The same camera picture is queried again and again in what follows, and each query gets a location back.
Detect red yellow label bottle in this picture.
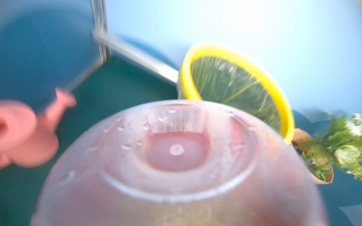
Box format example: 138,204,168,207
31,100,329,226

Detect yellow rimmed waste bin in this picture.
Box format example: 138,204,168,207
176,41,295,144

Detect peach plastic flower pot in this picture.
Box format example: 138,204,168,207
291,129,334,185

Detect pink watering can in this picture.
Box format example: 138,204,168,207
1,88,76,169

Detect white green artificial flowers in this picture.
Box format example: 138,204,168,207
310,113,362,180

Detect aluminium frame back bar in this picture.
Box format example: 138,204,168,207
92,30,178,84

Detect aluminium frame left post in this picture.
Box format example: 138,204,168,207
91,0,111,63

